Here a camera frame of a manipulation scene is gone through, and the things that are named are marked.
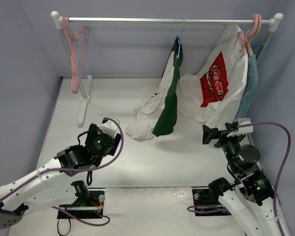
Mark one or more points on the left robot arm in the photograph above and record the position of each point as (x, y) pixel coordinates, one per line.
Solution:
(52, 184)

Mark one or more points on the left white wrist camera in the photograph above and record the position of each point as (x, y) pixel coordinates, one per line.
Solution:
(109, 127)

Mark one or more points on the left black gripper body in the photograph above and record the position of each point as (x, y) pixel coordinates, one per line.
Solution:
(89, 134)

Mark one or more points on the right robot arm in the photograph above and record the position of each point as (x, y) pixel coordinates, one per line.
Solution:
(252, 200)

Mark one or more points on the white clothes rack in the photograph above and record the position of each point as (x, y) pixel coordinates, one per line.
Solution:
(272, 24)

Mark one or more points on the teal t-shirt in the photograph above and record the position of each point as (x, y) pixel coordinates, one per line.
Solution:
(250, 89)

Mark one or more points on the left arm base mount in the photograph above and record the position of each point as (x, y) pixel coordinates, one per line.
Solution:
(87, 203)

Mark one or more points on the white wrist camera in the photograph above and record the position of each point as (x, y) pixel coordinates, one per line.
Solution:
(240, 126)
(109, 127)

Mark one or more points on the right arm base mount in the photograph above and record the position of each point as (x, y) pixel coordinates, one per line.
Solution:
(207, 205)

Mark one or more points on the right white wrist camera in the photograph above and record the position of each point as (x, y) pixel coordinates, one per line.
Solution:
(240, 126)

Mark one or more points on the beige wooden hanger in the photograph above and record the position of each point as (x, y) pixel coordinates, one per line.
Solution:
(251, 34)

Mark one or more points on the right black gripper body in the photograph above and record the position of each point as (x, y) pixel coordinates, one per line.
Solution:
(221, 134)

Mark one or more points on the green and white t-shirt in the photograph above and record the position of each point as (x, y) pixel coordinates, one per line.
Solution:
(156, 109)

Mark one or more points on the white Coca-Cola t-shirt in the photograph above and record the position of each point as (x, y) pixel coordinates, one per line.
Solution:
(213, 95)

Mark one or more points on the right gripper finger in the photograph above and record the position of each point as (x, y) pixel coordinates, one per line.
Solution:
(207, 138)
(207, 131)

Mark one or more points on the pink wire hangers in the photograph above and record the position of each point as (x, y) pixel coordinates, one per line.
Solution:
(79, 43)

